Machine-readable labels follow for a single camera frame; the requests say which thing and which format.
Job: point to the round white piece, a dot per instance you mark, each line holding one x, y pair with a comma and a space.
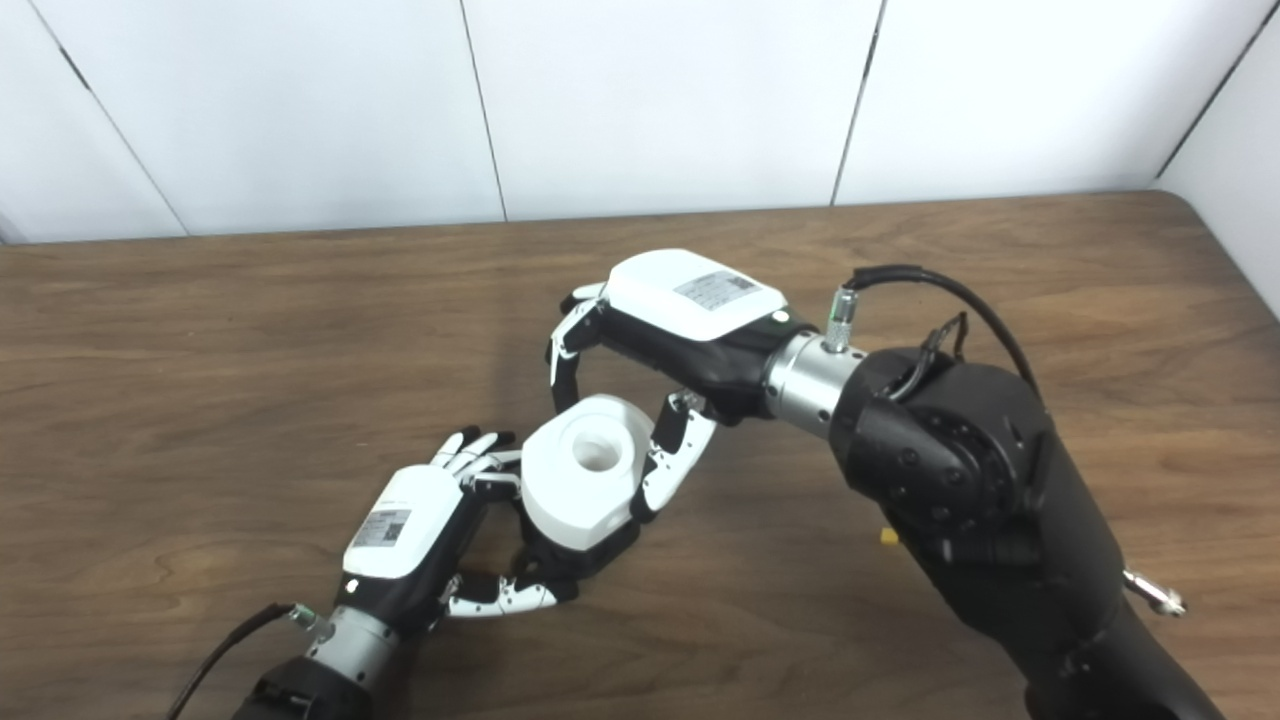
570, 490

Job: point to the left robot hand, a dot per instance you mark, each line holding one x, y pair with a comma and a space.
405, 525

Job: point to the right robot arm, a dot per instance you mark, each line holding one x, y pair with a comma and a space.
980, 500

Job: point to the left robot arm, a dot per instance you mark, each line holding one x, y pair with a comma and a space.
320, 670

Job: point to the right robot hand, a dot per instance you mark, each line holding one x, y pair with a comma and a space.
690, 310

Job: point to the black holder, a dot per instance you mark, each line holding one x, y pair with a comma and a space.
575, 560

